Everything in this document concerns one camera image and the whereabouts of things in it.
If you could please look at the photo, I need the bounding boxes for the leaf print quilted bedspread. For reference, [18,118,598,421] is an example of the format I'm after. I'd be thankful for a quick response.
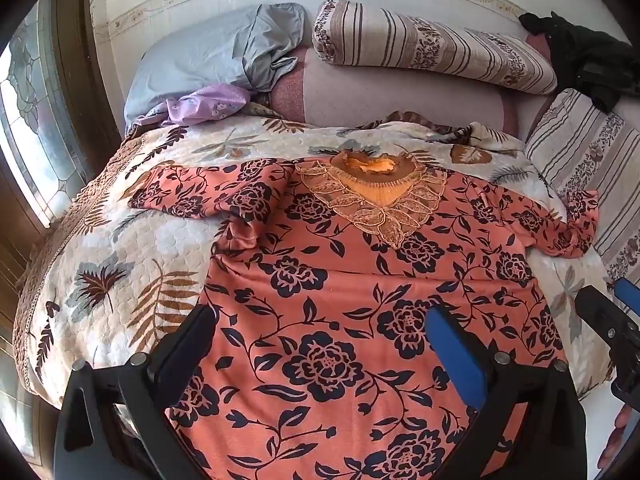
[12,110,618,411]

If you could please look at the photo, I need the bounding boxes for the purple floral cloth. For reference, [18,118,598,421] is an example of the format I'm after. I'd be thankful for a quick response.
[132,84,251,128]

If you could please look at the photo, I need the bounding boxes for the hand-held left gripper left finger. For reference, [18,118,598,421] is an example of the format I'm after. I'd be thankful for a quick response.
[52,304,219,480]

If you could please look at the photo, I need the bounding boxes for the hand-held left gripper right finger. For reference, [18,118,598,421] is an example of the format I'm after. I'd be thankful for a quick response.
[426,304,589,480]

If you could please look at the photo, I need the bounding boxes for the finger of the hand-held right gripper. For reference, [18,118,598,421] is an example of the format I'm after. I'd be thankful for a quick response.
[613,277,640,312]
[574,285,634,357]

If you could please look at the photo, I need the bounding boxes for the wooden window frame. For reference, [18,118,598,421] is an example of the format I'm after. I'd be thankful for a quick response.
[50,0,126,186]

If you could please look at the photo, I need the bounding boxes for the black garment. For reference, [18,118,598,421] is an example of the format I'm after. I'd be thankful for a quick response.
[519,11,640,113]

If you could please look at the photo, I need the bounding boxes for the grey-blue pillow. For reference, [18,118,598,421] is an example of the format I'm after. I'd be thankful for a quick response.
[124,2,307,133]

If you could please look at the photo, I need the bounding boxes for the striped floral pillow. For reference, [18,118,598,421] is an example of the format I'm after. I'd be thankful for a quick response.
[522,87,640,286]

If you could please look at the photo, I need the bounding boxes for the striped floral rolled quilt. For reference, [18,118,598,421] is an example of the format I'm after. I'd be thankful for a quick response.
[312,0,558,96]

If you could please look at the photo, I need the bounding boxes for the leaded glass window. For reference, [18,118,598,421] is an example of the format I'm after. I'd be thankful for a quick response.
[0,5,96,226]

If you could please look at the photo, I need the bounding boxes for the person's right hand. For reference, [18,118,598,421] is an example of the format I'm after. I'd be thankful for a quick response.
[597,402,635,468]

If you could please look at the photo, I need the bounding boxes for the mauve padded headboard cushion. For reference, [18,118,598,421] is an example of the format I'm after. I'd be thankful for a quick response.
[270,45,556,141]

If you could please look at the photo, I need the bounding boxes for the orange floral blouse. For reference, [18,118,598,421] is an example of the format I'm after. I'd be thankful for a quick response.
[129,149,600,480]

